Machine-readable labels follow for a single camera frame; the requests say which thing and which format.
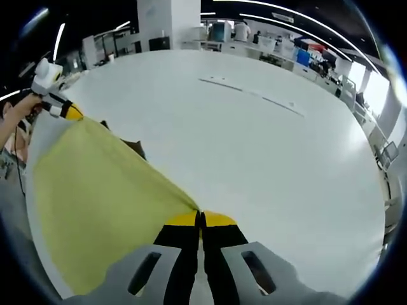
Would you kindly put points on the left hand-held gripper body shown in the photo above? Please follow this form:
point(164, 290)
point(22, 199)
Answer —
point(44, 77)

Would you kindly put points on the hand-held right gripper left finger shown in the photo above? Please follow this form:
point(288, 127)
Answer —
point(178, 260)

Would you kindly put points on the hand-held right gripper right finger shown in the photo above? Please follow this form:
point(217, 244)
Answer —
point(222, 263)

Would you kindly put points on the yellow blue grey garment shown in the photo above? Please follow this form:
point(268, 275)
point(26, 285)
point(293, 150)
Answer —
point(95, 190)

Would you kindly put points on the person's left hand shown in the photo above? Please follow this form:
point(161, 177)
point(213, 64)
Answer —
point(28, 108)

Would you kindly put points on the ceiling light strip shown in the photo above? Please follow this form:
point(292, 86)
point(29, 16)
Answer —
point(58, 41)
point(121, 26)
point(9, 94)
point(311, 33)
point(302, 14)

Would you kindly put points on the white tall locker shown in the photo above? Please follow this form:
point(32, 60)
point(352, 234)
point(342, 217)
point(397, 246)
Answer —
point(89, 52)

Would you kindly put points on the white bucket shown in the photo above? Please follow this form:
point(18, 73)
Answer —
point(112, 58)

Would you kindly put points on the black cabinet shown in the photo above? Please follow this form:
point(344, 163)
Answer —
point(159, 44)

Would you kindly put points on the white square pillar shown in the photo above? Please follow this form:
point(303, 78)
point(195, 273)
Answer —
point(168, 22)

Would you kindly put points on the teal front appliance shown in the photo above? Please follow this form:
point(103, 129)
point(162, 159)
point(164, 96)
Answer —
point(219, 31)

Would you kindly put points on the white cabinet row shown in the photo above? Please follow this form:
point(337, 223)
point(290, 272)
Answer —
point(273, 57)

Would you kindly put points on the blue storage bin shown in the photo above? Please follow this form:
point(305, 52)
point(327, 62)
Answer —
point(302, 56)

